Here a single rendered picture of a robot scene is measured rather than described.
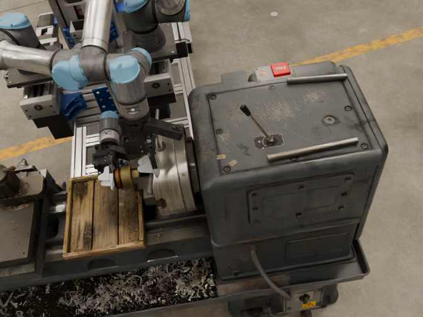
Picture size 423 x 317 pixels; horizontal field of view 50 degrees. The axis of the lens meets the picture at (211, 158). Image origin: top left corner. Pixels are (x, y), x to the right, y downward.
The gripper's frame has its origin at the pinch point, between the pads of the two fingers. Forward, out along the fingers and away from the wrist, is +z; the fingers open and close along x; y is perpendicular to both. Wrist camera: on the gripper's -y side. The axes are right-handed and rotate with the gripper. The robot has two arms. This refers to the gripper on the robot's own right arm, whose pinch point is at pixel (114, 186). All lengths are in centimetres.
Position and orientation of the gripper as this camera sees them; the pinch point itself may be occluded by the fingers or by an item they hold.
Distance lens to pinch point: 164.3
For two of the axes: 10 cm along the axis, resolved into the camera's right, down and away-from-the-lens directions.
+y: -9.9, 1.6, 0.0
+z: 1.3, 7.8, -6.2
